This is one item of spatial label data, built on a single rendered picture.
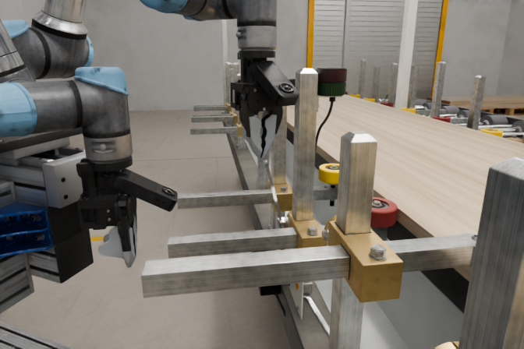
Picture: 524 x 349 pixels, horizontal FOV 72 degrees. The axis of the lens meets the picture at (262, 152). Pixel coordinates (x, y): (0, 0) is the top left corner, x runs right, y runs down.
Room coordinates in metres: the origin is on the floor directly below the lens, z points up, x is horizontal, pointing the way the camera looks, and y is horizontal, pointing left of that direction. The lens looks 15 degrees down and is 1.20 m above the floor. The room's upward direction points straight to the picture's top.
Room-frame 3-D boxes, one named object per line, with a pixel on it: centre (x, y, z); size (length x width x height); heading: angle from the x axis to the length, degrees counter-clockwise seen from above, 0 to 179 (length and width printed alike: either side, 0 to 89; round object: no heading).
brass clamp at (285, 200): (0.92, -0.05, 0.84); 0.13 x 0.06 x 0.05; 9
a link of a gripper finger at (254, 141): (0.72, 0.03, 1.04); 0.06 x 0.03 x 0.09; 29
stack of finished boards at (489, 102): (7.77, -4.84, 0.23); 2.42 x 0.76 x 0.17; 100
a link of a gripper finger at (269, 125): (0.74, 0.00, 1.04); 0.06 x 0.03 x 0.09; 29
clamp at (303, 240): (0.68, -0.09, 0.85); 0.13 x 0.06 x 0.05; 9
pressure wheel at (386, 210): (0.68, -0.23, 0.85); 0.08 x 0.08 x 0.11
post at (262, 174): (1.20, 0.00, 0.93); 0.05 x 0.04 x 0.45; 9
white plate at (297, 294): (0.72, -0.06, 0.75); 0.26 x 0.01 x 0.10; 9
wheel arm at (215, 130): (1.88, 0.16, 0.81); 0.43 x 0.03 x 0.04; 99
